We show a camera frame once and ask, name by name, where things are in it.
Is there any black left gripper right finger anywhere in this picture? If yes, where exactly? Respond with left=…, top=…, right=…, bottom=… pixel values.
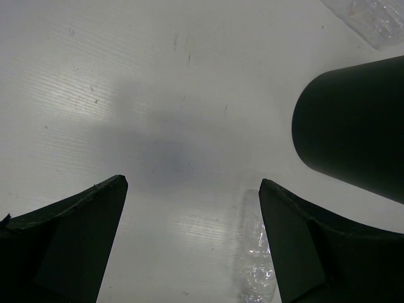
left=259, top=179, right=403, bottom=302

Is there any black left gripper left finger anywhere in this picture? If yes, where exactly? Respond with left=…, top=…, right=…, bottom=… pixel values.
left=1, top=175, right=128, bottom=302

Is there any clear bottle blue cap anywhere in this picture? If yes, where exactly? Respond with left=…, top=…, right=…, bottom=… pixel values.
left=233, top=189, right=277, bottom=302

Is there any black plastic bin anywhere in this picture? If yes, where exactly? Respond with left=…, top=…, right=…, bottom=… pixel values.
left=292, top=56, right=403, bottom=203

